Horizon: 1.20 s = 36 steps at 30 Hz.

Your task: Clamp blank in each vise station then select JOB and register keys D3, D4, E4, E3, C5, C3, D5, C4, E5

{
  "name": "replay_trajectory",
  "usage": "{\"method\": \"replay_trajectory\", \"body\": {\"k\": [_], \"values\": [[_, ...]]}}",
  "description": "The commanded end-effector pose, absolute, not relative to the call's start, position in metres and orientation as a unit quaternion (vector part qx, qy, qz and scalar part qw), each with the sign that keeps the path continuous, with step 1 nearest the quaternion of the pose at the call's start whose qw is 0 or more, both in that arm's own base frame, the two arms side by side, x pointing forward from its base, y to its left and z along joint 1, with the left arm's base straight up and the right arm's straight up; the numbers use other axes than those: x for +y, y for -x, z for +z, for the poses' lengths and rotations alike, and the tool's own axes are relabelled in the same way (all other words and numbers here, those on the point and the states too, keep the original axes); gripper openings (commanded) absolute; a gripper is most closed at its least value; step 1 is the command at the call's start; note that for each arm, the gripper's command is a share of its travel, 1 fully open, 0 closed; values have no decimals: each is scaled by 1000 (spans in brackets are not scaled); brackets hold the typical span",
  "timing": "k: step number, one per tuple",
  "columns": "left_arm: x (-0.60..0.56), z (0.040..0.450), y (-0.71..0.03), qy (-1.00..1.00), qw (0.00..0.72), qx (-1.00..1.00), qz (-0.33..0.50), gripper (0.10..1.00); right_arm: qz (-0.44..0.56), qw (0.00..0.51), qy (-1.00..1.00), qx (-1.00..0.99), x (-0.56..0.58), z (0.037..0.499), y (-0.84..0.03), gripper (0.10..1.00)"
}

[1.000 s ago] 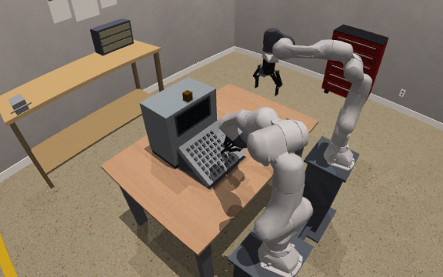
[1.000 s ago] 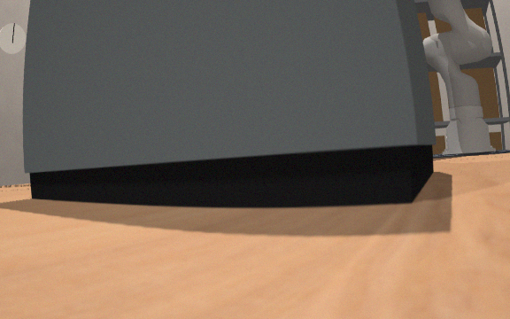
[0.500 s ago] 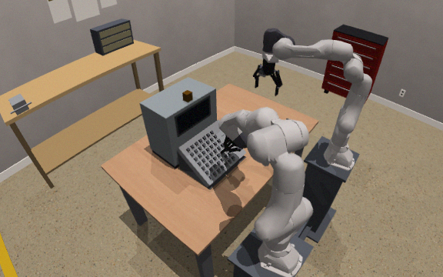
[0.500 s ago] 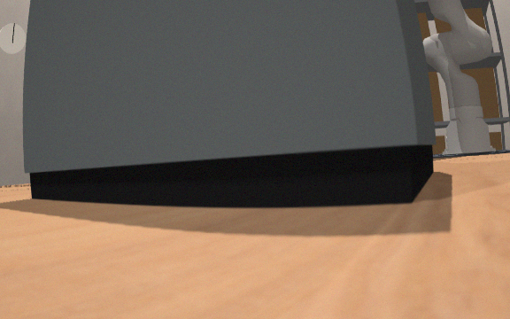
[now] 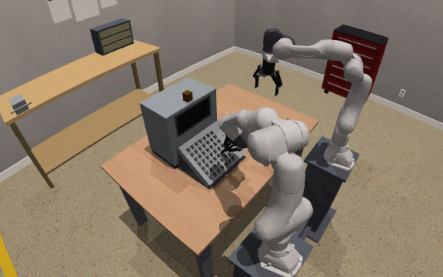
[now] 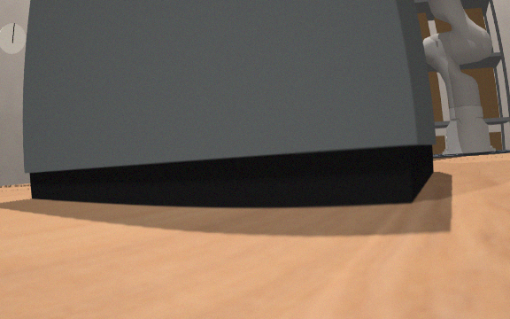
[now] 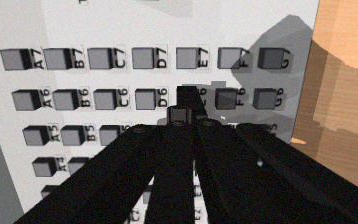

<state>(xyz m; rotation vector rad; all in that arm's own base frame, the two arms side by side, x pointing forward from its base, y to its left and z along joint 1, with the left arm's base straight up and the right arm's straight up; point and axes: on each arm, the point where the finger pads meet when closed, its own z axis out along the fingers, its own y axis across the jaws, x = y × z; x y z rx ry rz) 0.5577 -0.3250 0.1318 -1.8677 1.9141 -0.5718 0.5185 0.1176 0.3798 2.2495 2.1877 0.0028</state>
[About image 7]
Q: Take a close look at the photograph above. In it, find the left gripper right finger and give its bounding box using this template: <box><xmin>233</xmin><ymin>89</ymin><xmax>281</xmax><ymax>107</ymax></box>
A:
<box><xmin>187</xmin><ymin>86</ymin><xmax>358</xmax><ymax>224</ymax></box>

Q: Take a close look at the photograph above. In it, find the grey cabinet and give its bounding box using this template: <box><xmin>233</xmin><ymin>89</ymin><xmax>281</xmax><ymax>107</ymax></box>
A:
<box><xmin>0</xmin><ymin>0</ymin><xmax>320</xmax><ymax>224</ymax></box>

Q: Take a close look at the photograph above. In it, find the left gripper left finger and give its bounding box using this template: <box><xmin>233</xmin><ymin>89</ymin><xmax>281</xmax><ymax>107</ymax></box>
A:
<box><xmin>13</xmin><ymin>86</ymin><xmax>195</xmax><ymax>224</ymax></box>

